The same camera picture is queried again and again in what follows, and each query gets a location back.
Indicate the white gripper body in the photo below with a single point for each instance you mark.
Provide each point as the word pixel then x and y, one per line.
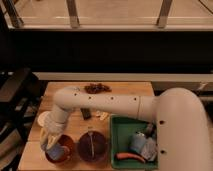
pixel 55 123

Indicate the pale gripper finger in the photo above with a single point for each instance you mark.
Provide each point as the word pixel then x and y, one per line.
pixel 47 141

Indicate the blue sponge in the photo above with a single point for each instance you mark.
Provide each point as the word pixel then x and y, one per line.
pixel 55 152

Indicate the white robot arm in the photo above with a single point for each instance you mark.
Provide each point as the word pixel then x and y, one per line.
pixel 182 125

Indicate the red bowl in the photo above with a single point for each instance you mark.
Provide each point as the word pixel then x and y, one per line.
pixel 67 143

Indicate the purple bowl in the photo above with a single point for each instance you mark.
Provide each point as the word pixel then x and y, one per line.
pixel 92 147

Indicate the white cylindrical container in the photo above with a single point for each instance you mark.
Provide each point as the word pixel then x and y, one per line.
pixel 41 118

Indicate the black rectangular block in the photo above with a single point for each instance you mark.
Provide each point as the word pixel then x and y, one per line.
pixel 86 113

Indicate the black side furniture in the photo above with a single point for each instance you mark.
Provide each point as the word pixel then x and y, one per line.
pixel 16 93

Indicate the green plastic tray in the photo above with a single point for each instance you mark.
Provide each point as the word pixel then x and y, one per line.
pixel 121 131

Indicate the orange carrot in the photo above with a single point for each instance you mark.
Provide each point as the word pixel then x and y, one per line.
pixel 125 155

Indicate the clear plastic wrapper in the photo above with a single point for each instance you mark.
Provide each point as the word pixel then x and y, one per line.
pixel 149 150

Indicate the black handled tool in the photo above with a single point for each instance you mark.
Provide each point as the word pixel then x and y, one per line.
pixel 149 129

